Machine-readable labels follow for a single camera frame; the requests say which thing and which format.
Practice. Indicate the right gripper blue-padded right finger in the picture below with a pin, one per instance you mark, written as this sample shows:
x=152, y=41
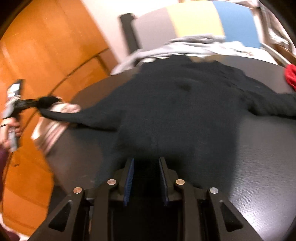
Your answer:
x=206, y=214

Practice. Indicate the red and cream knit sweater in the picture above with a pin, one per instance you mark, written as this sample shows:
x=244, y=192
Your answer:
x=290, y=76

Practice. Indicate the grey yellow blue chair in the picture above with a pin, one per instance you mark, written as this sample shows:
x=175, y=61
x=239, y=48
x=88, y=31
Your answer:
x=232, y=20

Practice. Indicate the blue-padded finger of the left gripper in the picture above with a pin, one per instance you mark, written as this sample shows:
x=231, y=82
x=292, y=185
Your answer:
x=30, y=103

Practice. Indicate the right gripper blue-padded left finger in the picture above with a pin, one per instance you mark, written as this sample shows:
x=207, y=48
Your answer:
x=85, y=214

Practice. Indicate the black knit sweater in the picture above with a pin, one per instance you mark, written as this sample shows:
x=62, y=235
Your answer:
x=187, y=112

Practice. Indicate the light grey hoodie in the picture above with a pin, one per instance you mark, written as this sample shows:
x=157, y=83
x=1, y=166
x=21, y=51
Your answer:
x=198, y=45

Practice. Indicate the person's left hand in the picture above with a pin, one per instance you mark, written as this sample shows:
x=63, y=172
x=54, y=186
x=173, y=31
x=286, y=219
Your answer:
x=10, y=131

